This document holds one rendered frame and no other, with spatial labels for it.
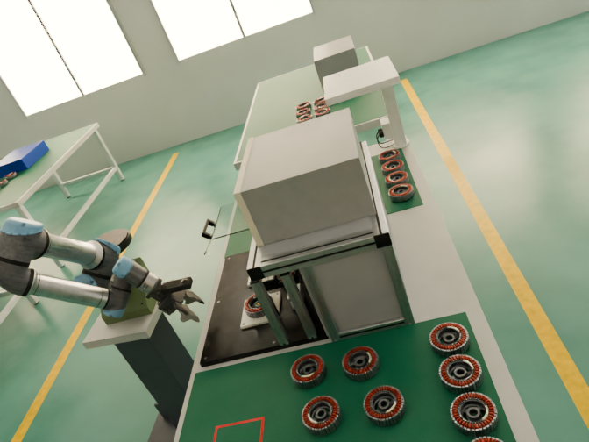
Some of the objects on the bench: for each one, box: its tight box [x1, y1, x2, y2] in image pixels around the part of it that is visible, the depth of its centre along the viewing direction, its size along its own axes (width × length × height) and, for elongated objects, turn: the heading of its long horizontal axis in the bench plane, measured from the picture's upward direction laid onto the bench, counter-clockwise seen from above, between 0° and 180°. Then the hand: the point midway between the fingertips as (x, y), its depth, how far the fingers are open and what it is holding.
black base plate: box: [200, 251, 329, 367], centre depth 198 cm, size 47×64×2 cm
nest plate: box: [240, 291, 281, 329], centre depth 188 cm, size 15×15×1 cm
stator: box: [290, 354, 327, 389], centre depth 156 cm, size 11×11×4 cm
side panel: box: [302, 240, 415, 342], centre depth 156 cm, size 28×3×32 cm, turn 117°
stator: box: [244, 293, 274, 318], centre depth 186 cm, size 11×11×4 cm
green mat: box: [179, 312, 516, 442], centre depth 140 cm, size 94×61×1 cm, turn 117°
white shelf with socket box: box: [323, 56, 410, 149], centre depth 254 cm, size 35×37×46 cm
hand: (201, 310), depth 189 cm, fingers open, 9 cm apart
